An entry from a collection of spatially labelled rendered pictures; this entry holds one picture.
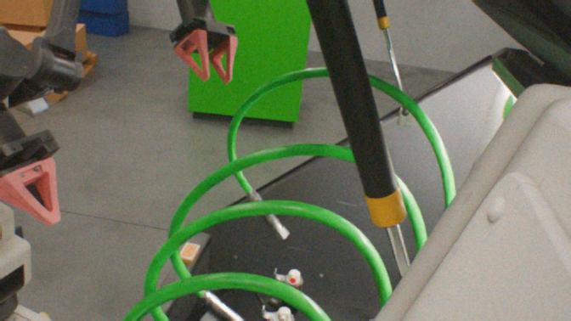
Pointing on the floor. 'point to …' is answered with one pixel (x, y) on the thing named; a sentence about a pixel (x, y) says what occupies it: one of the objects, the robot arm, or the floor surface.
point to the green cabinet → (256, 63)
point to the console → (502, 228)
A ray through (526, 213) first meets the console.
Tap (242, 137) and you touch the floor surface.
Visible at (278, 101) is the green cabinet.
